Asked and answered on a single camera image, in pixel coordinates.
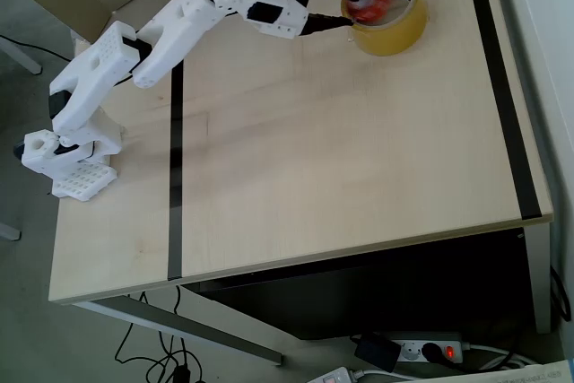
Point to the yellow packing tape roll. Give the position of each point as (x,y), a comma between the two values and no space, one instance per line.
(394,37)

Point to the black round plug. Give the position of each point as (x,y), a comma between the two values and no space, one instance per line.
(432,352)

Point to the grey metal table leg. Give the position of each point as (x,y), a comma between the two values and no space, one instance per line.
(179,322)
(540,275)

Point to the white power strip red switch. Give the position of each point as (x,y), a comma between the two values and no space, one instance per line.
(412,349)

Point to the white furniture leg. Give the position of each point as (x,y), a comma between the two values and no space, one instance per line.
(20,56)
(9,231)

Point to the white printed robot arm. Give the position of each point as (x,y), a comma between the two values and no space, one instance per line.
(179,28)

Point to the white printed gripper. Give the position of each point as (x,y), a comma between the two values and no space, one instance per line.
(300,23)

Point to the black tape strip on table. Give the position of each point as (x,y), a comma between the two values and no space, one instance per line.
(502,87)
(176,167)

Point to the red ball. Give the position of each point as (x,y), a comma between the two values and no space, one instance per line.
(374,8)

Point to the black panel under table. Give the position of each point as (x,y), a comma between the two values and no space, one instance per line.
(359,293)

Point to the black power adapter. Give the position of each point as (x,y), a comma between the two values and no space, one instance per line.
(376,352)

